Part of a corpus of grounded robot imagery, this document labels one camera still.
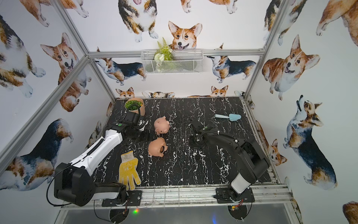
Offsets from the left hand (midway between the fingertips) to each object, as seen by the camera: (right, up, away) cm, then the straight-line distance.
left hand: (153, 135), depth 83 cm
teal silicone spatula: (+55, +10, +25) cm, 61 cm away
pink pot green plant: (-18, +22, +22) cm, 36 cm away
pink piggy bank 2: (+2, -7, +1) cm, 8 cm away
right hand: (+23, -7, +4) cm, 24 cm away
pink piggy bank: (+3, +5, +11) cm, 13 cm away
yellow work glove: (-14, -21, -1) cm, 25 cm away
